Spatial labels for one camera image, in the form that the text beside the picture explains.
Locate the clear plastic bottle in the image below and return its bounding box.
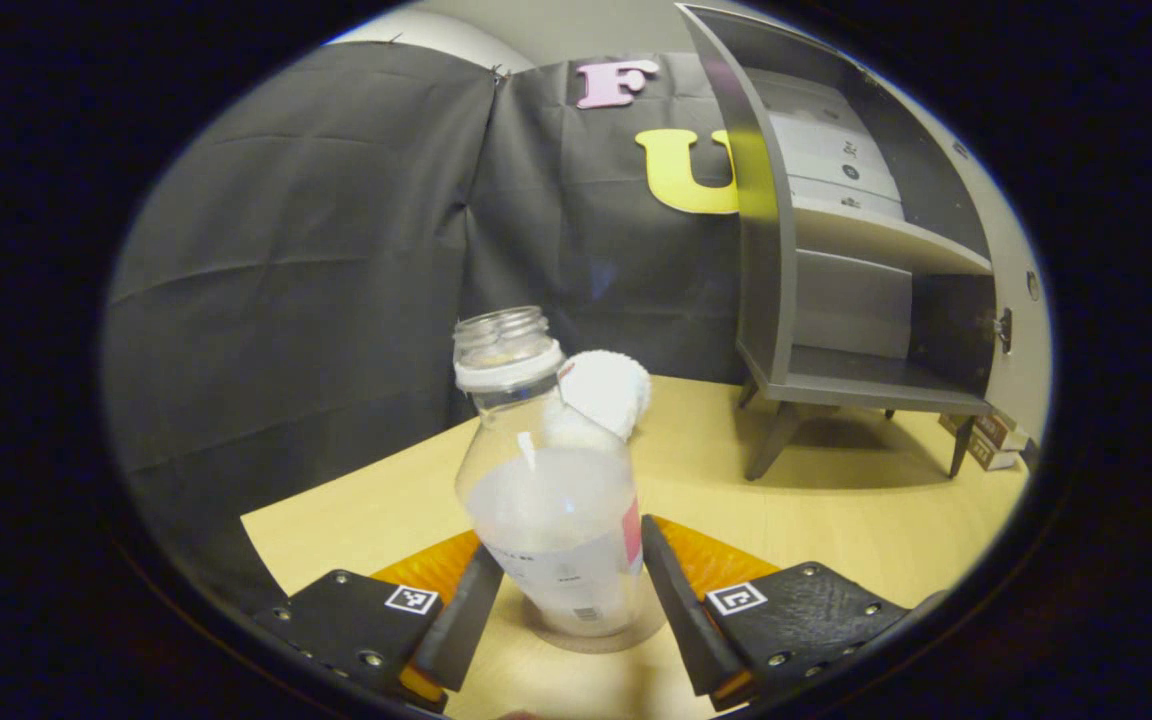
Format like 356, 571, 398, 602
453, 305, 667, 656

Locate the grey cabinet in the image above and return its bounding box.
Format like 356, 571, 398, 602
676, 3, 1003, 482

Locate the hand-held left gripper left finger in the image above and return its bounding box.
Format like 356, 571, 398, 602
251, 530, 505, 713

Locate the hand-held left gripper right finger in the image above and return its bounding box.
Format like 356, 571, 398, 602
640, 515, 915, 713

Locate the black backdrop cloth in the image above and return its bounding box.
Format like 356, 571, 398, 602
101, 40, 769, 641

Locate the white fluffy coaster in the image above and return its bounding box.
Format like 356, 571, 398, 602
541, 350, 653, 451

